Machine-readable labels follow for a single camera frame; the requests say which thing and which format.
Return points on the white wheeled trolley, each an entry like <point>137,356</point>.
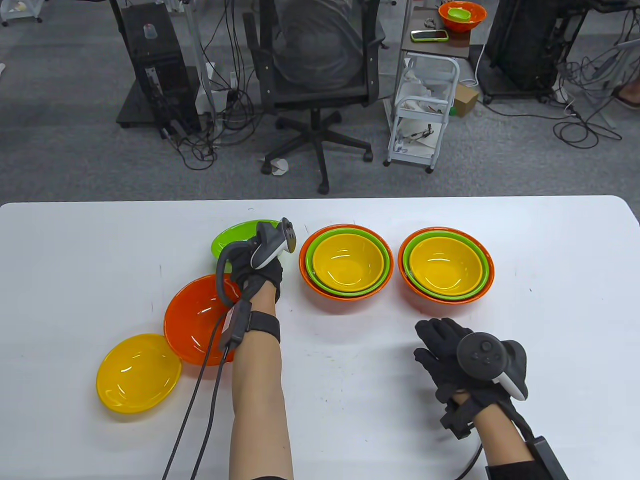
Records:
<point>15,12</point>

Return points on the white power strip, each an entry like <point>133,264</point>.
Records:
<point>205,102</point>

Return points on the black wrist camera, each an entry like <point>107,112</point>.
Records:
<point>457,425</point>

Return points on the cardboard box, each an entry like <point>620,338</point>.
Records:
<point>465,100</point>

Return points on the black computer tower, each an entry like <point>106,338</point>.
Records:
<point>155,65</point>

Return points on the black office chair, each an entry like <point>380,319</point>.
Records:
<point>320,97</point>

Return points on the phone in green case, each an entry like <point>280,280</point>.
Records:
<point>429,36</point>

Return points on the black wrist module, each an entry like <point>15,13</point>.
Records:
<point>547,460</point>
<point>232,325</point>

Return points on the large orange bowl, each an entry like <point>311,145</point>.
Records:
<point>407,285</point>
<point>195,320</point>
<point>477,17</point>
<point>312,285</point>

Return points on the medium green bowl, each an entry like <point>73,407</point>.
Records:
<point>417,288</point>
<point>320,285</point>
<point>235,235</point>

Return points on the person's right hand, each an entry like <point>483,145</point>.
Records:
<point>440,340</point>

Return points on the crumpled white paper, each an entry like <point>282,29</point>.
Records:
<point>279,167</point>

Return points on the small green bowl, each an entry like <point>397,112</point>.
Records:
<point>459,15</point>

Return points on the black wheeled platform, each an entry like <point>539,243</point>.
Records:
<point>131,110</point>

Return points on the dark grey handheld controller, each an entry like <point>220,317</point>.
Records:
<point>267,245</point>
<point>482,356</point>

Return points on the white crumpled cloth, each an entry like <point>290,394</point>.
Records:
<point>417,85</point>

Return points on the white metal pole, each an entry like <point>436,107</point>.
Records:
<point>197,50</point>

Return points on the brown side table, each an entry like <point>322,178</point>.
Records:
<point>435,49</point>

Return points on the white paper sheet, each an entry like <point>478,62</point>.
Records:
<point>422,135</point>

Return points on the clear plastic cup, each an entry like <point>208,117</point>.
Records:
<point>150,32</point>

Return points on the black equipment rack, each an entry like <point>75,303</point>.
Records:
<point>525,45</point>

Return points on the small yellow bowl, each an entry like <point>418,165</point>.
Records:
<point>445,265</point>
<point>139,374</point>
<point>348,263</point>

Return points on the white rolling cart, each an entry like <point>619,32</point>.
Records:
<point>410,160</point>

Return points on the person's left forearm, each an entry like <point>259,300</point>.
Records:
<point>260,400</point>

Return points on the black wrist band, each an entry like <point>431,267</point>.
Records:
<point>515,472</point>
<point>265,325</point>

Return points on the person's left hand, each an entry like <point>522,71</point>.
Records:
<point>267,280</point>

